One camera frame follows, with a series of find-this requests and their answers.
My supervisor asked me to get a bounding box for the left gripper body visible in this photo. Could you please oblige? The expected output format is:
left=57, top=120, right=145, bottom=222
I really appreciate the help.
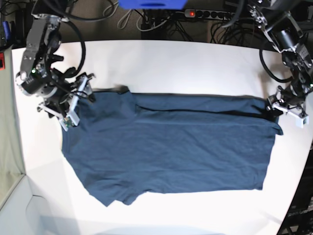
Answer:
left=266, top=86, right=307, bottom=120

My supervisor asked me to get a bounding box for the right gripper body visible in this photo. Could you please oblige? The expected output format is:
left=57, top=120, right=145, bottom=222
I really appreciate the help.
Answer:
left=37, top=73, right=96, bottom=121

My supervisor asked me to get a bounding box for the dark blue t-shirt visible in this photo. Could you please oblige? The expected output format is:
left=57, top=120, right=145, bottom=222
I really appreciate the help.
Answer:
left=62, top=89, right=283, bottom=206

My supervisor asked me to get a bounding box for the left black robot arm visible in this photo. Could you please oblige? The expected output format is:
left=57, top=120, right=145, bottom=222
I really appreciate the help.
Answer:
left=223, top=0, right=313, bottom=125

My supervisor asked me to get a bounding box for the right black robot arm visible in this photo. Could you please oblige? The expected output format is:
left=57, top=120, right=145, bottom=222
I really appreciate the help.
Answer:
left=15, top=0, right=95, bottom=127

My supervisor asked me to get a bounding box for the red black clamp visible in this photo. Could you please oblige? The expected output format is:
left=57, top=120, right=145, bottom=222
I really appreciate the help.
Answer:
left=0, top=52, right=5, bottom=71

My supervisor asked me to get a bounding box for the black power strip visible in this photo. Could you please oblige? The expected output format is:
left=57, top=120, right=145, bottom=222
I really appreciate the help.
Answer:
left=184, top=9, right=235, bottom=21

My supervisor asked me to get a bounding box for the blue plastic bin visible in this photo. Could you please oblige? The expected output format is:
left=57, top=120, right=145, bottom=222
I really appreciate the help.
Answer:
left=118, top=0, right=187, bottom=9

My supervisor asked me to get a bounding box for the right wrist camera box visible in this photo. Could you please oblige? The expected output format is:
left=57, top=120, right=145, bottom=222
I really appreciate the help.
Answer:
left=59, top=116, right=80, bottom=132

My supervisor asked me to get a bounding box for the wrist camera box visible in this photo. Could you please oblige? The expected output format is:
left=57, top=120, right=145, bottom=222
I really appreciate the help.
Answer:
left=296, top=116, right=309, bottom=128
left=59, top=116, right=80, bottom=132

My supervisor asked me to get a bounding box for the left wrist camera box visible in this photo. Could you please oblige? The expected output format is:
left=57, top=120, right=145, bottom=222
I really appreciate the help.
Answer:
left=296, top=116, right=309, bottom=128

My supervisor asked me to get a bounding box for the blue handled tool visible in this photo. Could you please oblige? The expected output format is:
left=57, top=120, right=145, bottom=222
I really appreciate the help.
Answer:
left=2, top=21, right=11, bottom=41

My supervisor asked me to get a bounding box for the white coiled cable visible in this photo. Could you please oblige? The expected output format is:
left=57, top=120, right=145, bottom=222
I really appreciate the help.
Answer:
left=102, top=0, right=134, bottom=29

